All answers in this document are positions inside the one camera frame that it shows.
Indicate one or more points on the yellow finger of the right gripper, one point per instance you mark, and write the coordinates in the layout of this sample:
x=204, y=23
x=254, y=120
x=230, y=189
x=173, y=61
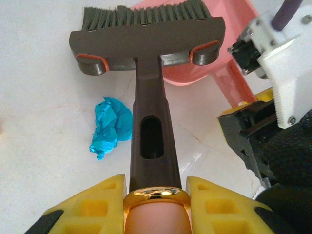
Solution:
x=264, y=95
x=234, y=126

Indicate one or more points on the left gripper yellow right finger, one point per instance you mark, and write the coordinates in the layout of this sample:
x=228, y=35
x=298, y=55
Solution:
x=219, y=209

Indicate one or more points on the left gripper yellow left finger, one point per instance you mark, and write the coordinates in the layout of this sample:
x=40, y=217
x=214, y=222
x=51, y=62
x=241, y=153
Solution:
x=85, y=209

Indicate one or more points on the pink plastic dustpan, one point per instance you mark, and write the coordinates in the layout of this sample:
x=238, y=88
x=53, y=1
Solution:
x=234, y=80

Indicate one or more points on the large blue paper scrap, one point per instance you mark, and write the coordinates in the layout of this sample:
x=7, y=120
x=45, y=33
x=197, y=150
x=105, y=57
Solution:
x=109, y=126

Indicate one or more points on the dark brown hand brush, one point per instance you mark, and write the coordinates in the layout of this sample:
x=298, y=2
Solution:
x=148, y=102

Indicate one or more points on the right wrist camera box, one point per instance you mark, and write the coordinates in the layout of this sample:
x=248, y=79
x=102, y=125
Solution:
x=287, y=73

